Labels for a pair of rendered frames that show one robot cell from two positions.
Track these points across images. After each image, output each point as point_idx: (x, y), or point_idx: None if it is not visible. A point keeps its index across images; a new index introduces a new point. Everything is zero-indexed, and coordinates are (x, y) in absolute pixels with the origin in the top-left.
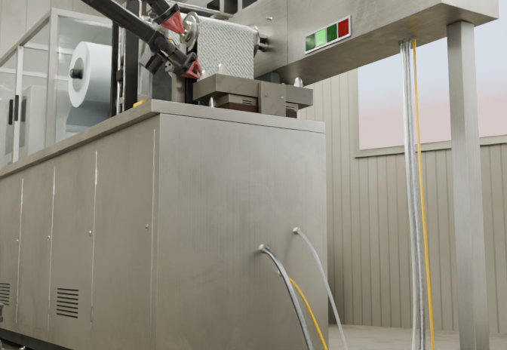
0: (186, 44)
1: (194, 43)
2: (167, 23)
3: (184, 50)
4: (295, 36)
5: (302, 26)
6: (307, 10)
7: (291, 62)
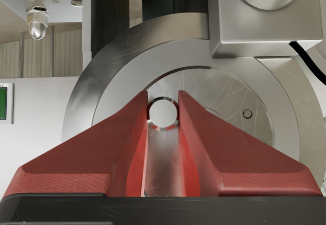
0: (207, 54)
1: (113, 43)
2: (89, 155)
3: (210, 6)
4: (49, 132)
5: (21, 147)
6: (3, 180)
7: (65, 76)
